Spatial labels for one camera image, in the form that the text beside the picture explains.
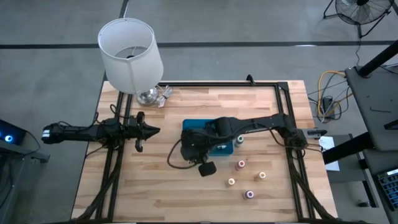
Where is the dark grey side desk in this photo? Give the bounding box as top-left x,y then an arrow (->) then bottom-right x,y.
322,132 -> 398,224

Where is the white paper sheet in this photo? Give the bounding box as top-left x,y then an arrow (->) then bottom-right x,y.
318,136 -> 341,172

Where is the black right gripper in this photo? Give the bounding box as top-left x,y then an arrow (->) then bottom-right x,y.
180,123 -> 219,164

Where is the black floor fan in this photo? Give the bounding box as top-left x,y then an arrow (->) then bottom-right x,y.
322,0 -> 395,39

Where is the black power strip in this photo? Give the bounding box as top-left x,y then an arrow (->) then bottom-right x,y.
322,96 -> 336,119

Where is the keyboard with coloured keys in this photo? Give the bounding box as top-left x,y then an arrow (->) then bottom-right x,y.
375,168 -> 398,213

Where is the black diagonal pole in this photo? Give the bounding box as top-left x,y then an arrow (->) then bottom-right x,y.
356,39 -> 398,78

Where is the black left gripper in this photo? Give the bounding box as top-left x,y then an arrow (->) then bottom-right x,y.
123,111 -> 161,153

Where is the black computer with blue light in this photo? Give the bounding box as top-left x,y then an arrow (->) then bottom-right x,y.
0,119 -> 27,146

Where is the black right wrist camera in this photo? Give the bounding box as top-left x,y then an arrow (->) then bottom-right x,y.
198,161 -> 218,178

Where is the yellow cable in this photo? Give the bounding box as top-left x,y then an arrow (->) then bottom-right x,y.
317,70 -> 354,118

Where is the white shade silver table lamp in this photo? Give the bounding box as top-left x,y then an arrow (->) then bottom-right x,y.
97,17 -> 165,106

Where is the blue plastic bin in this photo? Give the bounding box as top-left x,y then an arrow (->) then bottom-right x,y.
182,119 -> 234,157

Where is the grey stand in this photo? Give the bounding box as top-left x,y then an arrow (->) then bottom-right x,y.
0,139 -> 51,224

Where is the bundled clear lamp cord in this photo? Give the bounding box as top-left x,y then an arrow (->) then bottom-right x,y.
155,85 -> 174,108

